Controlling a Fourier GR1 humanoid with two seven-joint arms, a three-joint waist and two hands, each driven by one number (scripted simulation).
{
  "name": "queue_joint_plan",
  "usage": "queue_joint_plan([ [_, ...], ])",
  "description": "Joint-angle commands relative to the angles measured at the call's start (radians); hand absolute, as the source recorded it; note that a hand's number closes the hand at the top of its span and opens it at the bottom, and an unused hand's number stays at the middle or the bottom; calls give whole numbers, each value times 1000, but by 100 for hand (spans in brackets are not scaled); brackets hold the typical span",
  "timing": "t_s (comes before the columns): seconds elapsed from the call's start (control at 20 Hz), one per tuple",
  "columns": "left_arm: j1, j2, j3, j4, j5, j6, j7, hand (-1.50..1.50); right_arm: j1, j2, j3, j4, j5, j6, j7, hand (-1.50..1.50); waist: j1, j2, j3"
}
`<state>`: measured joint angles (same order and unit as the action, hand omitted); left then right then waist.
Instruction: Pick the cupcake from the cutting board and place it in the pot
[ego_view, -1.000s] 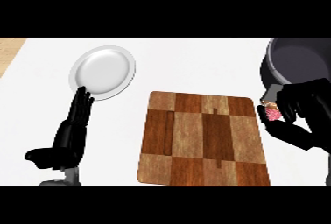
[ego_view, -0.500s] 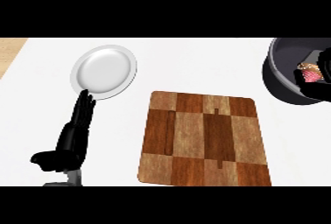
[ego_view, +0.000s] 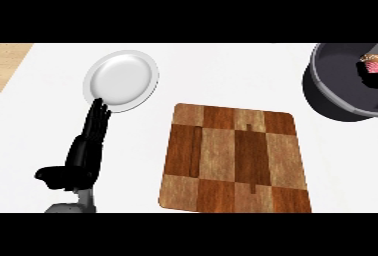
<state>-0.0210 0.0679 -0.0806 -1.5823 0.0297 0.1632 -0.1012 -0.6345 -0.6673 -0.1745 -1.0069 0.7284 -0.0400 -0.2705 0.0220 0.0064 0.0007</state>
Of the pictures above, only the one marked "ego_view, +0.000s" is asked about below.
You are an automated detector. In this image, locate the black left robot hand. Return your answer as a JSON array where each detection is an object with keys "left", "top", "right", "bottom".
[{"left": 32, "top": 97, "right": 113, "bottom": 192}]

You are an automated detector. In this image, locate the checkered wooden cutting board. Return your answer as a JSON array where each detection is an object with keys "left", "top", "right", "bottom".
[{"left": 156, "top": 102, "right": 313, "bottom": 214}]

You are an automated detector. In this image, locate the dark grey pot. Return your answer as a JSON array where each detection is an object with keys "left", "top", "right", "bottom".
[{"left": 301, "top": 42, "right": 378, "bottom": 123}]

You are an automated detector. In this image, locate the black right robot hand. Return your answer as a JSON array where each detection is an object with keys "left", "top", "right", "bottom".
[{"left": 354, "top": 59, "right": 378, "bottom": 90}]

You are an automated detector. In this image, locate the white oval plate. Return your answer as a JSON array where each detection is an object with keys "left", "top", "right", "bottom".
[{"left": 81, "top": 49, "right": 161, "bottom": 114}]

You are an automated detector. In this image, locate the pink cupcake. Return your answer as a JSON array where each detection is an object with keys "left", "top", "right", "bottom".
[{"left": 358, "top": 53, "right": 378, "bottom": 74}]

